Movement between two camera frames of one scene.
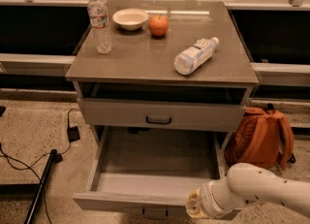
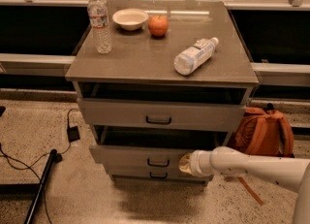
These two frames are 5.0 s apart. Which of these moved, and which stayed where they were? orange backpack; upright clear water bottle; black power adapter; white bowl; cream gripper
Moved: cream gripper
Stayed: orange backpack; black power adapter; upright clear water bottle; white bowl
